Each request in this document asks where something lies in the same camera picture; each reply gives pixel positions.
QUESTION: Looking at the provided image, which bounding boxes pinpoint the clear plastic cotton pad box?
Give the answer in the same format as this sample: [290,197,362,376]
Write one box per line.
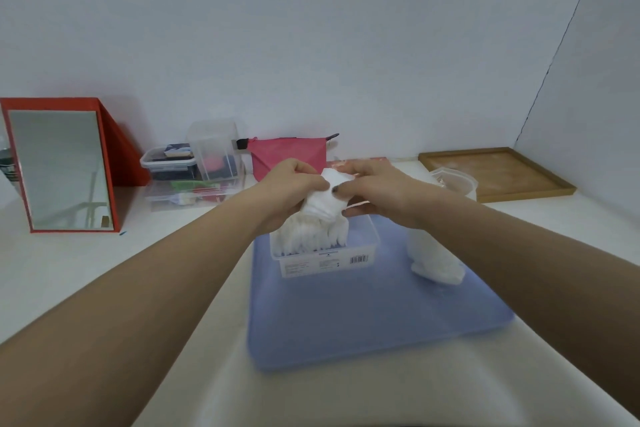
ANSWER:
[269,214,381,279]

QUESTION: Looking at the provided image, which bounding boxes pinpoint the pink zip pouch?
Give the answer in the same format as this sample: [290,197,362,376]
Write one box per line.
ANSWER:
[247,133,340,182]

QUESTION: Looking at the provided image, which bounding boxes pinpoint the red framed table mirror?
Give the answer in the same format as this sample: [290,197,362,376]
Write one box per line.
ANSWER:
[0,97,151,234]

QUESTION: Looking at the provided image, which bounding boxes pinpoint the person's right hand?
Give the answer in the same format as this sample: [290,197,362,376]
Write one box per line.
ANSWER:
[332,158,443,231]

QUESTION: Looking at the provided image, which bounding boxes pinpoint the person's left hand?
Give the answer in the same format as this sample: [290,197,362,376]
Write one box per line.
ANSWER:
[254,158,331,236]

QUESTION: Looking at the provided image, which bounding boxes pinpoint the blue plastic tray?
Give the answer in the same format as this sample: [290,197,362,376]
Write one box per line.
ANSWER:
[246,214,516,371]

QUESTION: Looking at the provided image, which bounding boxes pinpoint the tall clear plastic container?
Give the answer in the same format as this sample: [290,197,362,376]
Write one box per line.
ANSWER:
[186,119,242,182]

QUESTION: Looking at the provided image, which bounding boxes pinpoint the pink flat packet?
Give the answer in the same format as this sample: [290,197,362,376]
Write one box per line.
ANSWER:
[327,157,392,168]

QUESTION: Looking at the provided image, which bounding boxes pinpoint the person's left forearm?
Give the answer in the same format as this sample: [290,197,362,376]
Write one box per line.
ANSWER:
[0,185,268,427]

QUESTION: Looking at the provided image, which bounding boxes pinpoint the white cotton pad pack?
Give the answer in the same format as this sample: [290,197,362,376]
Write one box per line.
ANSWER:
[406,228,467,286]

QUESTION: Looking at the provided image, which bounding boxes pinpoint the wide clear storage box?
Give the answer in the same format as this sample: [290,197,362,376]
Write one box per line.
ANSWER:
[144,161,246,212]

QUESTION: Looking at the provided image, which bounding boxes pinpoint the wooden tray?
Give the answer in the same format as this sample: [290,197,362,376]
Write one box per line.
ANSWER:
[418,147,577,204]

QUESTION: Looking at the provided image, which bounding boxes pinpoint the small clear lidded box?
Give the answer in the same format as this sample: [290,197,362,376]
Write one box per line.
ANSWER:
[139,143,199,181]

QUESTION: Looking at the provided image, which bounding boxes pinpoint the row of white cotton pads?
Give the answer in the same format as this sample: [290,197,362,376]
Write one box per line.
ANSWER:
[272,211,351,256]

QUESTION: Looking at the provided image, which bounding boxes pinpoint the clear plastic lid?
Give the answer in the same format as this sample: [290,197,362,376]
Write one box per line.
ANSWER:
[429,167,479,201]

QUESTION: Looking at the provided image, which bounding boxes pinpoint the white cotton pad bundle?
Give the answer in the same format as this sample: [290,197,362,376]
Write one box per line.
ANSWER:
[300,167,356,223]

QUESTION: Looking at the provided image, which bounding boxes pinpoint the person's right forearm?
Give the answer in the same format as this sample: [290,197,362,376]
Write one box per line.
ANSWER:
[422,187,640,418]

